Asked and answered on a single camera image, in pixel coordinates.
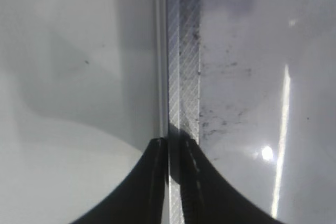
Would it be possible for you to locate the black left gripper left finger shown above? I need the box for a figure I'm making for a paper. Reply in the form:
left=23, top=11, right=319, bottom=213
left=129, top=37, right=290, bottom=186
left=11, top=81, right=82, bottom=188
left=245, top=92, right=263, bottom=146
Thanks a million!
left=74, top=138, right=166, bottom=224

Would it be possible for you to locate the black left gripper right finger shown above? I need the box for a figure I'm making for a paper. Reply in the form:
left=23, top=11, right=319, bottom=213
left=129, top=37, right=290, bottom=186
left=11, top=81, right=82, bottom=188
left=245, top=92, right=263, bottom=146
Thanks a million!
left=178, top=131, right=279, bottom=224

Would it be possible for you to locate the whiteboard with grey frame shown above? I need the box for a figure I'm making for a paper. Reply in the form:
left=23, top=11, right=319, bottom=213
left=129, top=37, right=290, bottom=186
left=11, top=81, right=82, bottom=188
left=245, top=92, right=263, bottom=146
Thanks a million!
left=163, top=0, right=335, bottom=223

